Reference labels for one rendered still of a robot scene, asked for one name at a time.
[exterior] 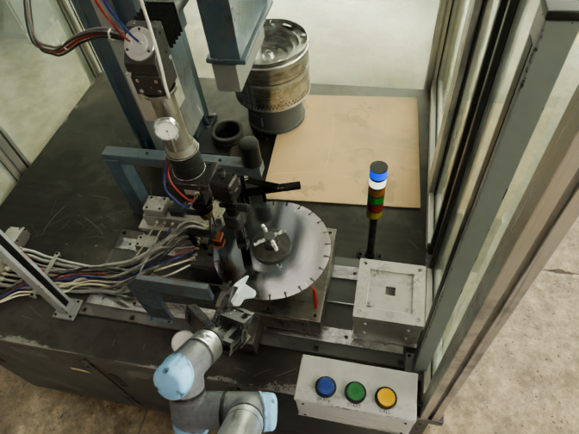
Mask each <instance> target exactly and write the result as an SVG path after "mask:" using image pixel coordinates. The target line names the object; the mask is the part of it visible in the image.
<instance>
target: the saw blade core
mask: <svg viewBox="0 0 579 434"><path fill-rule="evenodd" d="M272 204H273V201H267V202H261V203H260V206H261V207H259V204H255V205H252V206H251V211H250V212H249V213H245V216H246V223H245V225H244V227H245V228H246V233H247V236H246V242H247V247H243V248H238V246H237V242H236V237H235V233H234V229H231V228H227V227H226V226H223V228H222V229H221V230H220V232H221V233H223V236H222V238H221V242H216V241H215V246H214V249H215V250H214V263H215V268H216V270H217V273H218V274H219V276H220V278H221V279H222V281H224V283H226V284H227V285H228V287H230V288H231V287H232V286H233V285H234V284H235V283H236V282H238V281H239V280H240V279H242V278H243V277H245V276H249V277H248V279H247V281H246V285H247V286H249V287H250V288H252V289H254V290H255V292H256V295H255V296H254V299H256V300H264V301H268V300H269V297H270V296H269V295H271V300H279V299H283V298H285V294H284V293H286V296H287V297H290V296H292V295H296V294H298V293H300V292H301V290H302V291H303V290H304V289H306V288H308V287H309V286H310V285H312V284H313V283H314V282H313V281H316V280H317V279H318V278H319V277H320V276H321V274H322V272H323V271H324V269H325V268H326V267H327V263H328V260H329V257H330V253H331V245H330V244H331V240H330V236H329V233H328V230H327V228H326V226H325V225H324V223H323V222H322V221H321V219H320V218H319V217H318V216H317V215H316V214H315V213H312V211H310V210H309V209H307V208H305V207H303V206H301V205H298V204H295V203H292V202H288V203H287V202H286V201H274V205H272ZM286 204H287V206H285V205H286ZM298 208H300V209H298ZM309 214H310V215H309ZM317 222H319V223H317ZM262 224H264V225H265V227H266V229H272V228H274V229H279V230H283V229H285V230H286V233H287V234H288V235H289V238H290V240H291V250H290V253H289V255H288V256H287V257H286V258H285V259H284V260H282V261H280V262H277V263H263V262H261V261H259V260H257V258H255V257H254V255H253V253H252V241H253V239H254V238H255V236H256V235H257V234H259V233H260V232H262V231H264V230H263V229H262V227H261V225H262ZM225 225H226V224H225ZM326 244H327V245H326ZM218 248H219V250H217V249H218ZM324 256H326V257H324ZM218 260H220V261H219V262H218ZM216 261H217V262H216ZM319 268H321V269H322V270H321V269H319ZM222 271H224V272H223V273H222ZM310 278H312V280H313V281H312V280H310ZM230 281H231V282H230ZM229 282H230V283H229ZM305 282H306V283H307V284H308V287H307V286H306V285H305V284H304V283H305ZM298 287H300V288H298ZM300 289H301V290H300Z"/></svg>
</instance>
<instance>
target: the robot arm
mask: <svg viewBox="0 0 579 434"><path fill-rule="evenodd" d="M248 277H249V276H245V277H243V278H242V279H240V280H239V281H238V282H236V283H235V284H234V285H233V286H232V287H231V288H230V289H229V290H228V292H227V293H226V295H225V296H224V298H223V300H222V302H221V304H220V306H219V307H218V309H217V310H216V311H215V316H214V318H212V319H211V320H210V318H209V317H208V316H207V315H206V314H205V313H204V312H203V311H202V310H201V308H200V307H199V306H198V305H197V304H192V305H188V306H186V311H185V320H186V321H187V323H188V324H189V325H190V326H191V328H192V329H193V330H194V331H195V332H196V333H195V334H193V335H192V336H191V337H190V338H189V339H188V340H187V341H186V342H184V343H183V344H182V345H181V346H180V347H179V348H178V349H177V350H175V351H174V352H173V353H172V354H171V355H169V356H168V357H167V358H166V359H165V360H164V361H163V362H162V364H161V365H160V366H159V367H158V368H157V369H156V371H155V373H154V376H153V382H154V386H155V387H156V388H157V389H158V392H159V393H160V394H161V395H162V396H163V397H164V398H166V399H168V400H169V402H170V409H171V422H172V426H173V430H174V432H175V434H207V433H208V432H209V430H215V431H218V433H217V434H261V432H266V431H274V430H275V428H276V425H277V396H276V395H275V394H274V393H270V392H261V391H257V392H250V391H206V387H205V382H204V377H203V376H204V373H205V372H206V371H207V370H208V369H209V368H210V367H211V366H212V365H213V363H214V362H215V361H216V360H217V359H218V358H219V357H220V356H221V354H223V355H225V356H228V357H230V356H231V354H232V353H233V352H234V351H235V350H236V349H237V348H240V349H241V348H242V347H243V345H244V344H245V343H246V342H247V341H248V340H249V338H250V337H251V336H250V335H248V334H247V329H248V328H249V325H250V324H251V323H252V316H253V315H254V313H253V312H250V311H247V310H245V309H244V308H240V309H236V308H231V307H230V306H231V305H233V306H234V307H238V306H240V305H241V303H242V302H243V300H244V299H251V298H253V297H254V296H255V295H256V292H255V290H254V289H252V288H250V287H249V286H247V285H246V281H247V279H248ZM243 338H246V341H245V342H244V343H243V344H242V340H243Z"/></svg>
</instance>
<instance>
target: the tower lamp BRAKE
mask: <svg viewBox="0 0 579 434"><path fill-rule="evenodd" d="M387 174H388V165H387V164H386V163H385V162H383V161H379V160H378V161H374V162H372V163H371V164H370V179H371V180H373V181H375V182H381V181H384V180H385V179H386V178H387Z"/></svg>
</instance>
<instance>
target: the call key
mask: <svg viewBox="0 0 579 434"><path fill-rule="evenodd" d="M377 400H378V402H379V404H380V405H381V406H384V407H390V406H392V405H393V404H394V402H395V394H394V393H393V392H392V391H391V390H390V389H388V388H382V389H381V390H380V391H379V392H378V394H377Z"/></svg>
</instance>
